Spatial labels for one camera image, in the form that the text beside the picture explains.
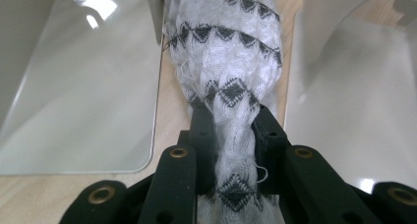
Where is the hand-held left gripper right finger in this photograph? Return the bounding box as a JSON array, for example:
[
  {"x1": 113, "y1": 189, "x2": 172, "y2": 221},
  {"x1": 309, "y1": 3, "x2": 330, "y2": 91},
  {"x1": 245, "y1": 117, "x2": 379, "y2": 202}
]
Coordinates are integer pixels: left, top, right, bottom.
[{"x1": 251, "y1": 105, "x2": 291, "y2": 196}]

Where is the white towel with black pattern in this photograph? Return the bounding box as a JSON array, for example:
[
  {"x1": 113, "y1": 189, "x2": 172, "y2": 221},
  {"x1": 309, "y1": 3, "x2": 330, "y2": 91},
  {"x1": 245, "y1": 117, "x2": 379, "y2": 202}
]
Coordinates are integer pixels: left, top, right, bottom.
[{"x1": 161, "y1": 0, "x2": 283, "y2": 224}]

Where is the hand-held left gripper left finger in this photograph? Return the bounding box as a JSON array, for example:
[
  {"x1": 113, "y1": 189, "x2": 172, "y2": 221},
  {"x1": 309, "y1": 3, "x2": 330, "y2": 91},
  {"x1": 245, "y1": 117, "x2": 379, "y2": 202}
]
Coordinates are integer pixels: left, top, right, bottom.
[{"x1": 178, "y1": 104, "x2": 218, "y2": 196}]

